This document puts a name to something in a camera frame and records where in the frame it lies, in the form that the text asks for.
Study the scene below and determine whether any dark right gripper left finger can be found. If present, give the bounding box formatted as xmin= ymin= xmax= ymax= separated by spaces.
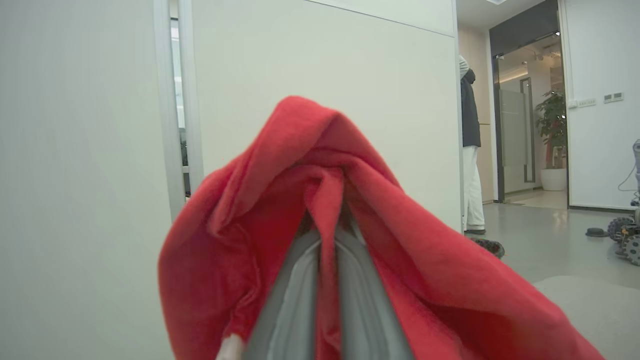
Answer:
xmin=242 ymin=229 xmax=322 ymax=360

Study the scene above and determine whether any green potted plant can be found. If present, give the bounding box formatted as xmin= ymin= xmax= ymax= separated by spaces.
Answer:
xmin=534 ymin=89 xmax=568 ymax=170

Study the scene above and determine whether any dark round patterned object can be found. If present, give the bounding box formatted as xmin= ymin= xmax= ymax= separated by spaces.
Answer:
xmin=469 ymin=237 xmax=506 ymax=260

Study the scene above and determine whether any grey partition post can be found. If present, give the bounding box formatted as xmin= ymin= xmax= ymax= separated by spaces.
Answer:
xmin=152 ymin=0 xmax=206 ymax=222

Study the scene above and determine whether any person in dark jacket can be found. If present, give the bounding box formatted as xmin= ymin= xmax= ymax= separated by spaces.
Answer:
xmin=458 ymin=55 xmax=487 ymax=236

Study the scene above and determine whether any red and white jersey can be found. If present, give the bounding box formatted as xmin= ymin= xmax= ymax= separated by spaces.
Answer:
xmin=158 ymin=95 xmax=607 ymax=360

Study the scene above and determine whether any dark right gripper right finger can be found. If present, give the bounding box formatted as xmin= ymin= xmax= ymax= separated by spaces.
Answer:
xmin=334 ymin=217 xmax=417 ymax=360

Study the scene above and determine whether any white plant pot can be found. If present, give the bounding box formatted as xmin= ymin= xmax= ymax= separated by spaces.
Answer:
xmin=540 ymin=167 xmax=569 ymax=192

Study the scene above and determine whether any glass door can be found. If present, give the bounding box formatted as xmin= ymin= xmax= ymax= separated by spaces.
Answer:
xmin=492 ymin=45 xmax=538 ymax=203

